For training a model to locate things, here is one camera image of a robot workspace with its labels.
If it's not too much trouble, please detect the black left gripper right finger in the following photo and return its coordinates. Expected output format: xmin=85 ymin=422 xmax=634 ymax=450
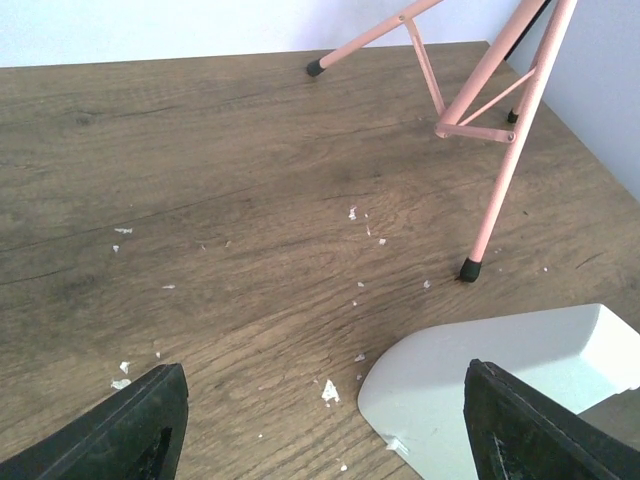
xmin=464 ymin=359 xmax=639 ymax=480

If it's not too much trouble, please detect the pink folding music stand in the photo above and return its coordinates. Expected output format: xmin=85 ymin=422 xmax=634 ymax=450
xmin=305 ymin=0 xmax=579 ymax=285

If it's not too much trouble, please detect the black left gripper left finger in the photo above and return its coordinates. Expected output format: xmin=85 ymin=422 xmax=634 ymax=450
xmin=1 ymin=363 xmax=189 ymax=480

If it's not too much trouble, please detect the white metronome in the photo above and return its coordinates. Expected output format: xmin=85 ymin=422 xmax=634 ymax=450
xmin=358 ymin=304 xmax=639 ymax=480

